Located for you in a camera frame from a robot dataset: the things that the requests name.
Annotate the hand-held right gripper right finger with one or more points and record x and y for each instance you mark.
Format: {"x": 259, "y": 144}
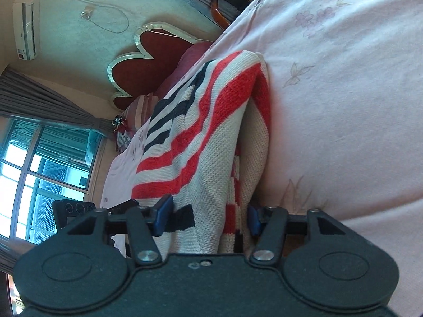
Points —
{"x": 253, "y": 220}

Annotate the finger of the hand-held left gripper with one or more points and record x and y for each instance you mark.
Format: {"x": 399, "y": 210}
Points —
{"x": 120, "y": 208}

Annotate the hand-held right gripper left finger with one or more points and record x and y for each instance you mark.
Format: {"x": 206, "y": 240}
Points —
{"x": 164, "y": 214}

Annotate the striped knitted sweater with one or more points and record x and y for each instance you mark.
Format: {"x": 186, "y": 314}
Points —
{"x": 205, "y": 145}

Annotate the window with grille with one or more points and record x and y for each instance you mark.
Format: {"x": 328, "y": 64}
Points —
{"x": 49, "y": 171}

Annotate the shiny ribbon bow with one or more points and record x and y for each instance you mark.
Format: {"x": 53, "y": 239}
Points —
{"x": 119, "y": 124}

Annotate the striped pillow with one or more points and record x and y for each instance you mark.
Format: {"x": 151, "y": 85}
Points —
{"x": 135, "y": 119}

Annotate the dark grey curtain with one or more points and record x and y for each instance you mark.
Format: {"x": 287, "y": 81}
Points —
{"x": 39, "y": 95}

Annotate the pink floral bed sheet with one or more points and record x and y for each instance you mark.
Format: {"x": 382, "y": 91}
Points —
{"x": 340, "y": 112}

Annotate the red heart-shaped headboard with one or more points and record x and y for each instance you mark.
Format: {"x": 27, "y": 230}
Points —
{"x": 152, "y": 62}

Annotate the maroon pillow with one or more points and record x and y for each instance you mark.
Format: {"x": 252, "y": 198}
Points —
{"x": 185, "y": 66}

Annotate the white wall air conditioner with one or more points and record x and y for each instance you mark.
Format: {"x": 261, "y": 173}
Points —
{"x": 27, "y": 26}

